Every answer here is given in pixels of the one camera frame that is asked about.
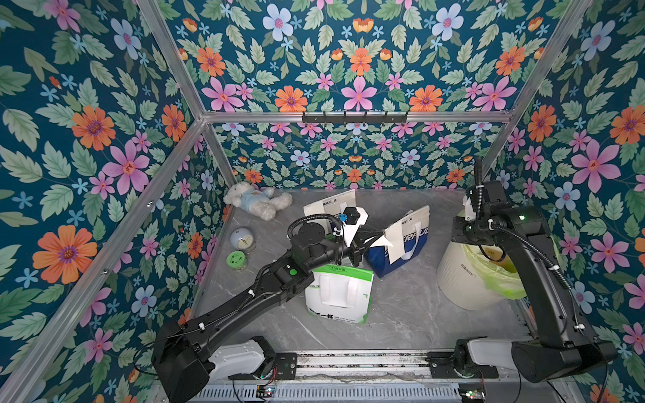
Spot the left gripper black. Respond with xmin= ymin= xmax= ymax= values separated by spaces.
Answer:
xmin=299 ymin=228 xmax=378 ymax=273

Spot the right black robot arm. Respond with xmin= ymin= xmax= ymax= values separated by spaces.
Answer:
xmin=452 ymin=159 xmax=618 ymax=383

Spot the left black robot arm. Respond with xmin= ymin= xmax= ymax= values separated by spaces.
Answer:
xmin=151 ymin=213 xmax=384 ymax=402

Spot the right bag white receipt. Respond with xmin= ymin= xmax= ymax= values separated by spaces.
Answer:
xmin=384 ymin=222 xmax=406 ymax=264

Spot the rear blue white bag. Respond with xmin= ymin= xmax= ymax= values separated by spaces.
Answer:
xmin=303 ymin=190 xmax=357 ymax=218

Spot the blue white bag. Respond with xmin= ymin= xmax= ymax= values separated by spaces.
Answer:
xmin=364 ymin=206 xmax=430 ymax=278
xmin=303 ymin=190 xmax=357 ymax=218

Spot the right blue white bag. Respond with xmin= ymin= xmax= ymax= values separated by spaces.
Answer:
xmin=364 ymin=206 xmax=430 ymax=278

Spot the yellow-green bin liner bag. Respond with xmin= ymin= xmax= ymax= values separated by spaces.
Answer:
xmin=459 ymin=243 xmax=527 ymax=300

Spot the white trash bin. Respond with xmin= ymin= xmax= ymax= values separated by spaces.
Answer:
xmin=437 ymin=242 xmax=515 ymax=311

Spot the front green white bag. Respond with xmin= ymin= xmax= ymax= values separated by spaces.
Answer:
xmin=305 ymin=265 xmax=375 ymax=324

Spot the white blue plush bear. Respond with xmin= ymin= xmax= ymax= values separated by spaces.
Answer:
xmin=223 ymin=181 xmax=292 ymax=222

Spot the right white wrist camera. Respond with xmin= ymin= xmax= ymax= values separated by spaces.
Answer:
xmin=463 ymin=196 xmax=476 ymax=222

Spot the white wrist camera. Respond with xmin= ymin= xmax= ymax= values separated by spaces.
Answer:
xmin=463 ymin=196 xmax=476 ymax=222
xmin=339 ymin=207 xmax=362 ymax=247

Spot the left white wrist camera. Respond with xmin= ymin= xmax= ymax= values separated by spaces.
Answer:
xmin=339 ymin=207 xmax=362 ymax=247

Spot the black wall hook rail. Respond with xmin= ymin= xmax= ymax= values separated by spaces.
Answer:
xmin=301 ymin=112 xmax=408 ymax=125

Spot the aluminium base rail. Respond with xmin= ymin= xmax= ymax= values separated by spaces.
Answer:
xmin=207 ymin=349 xmax=525 ymax=386

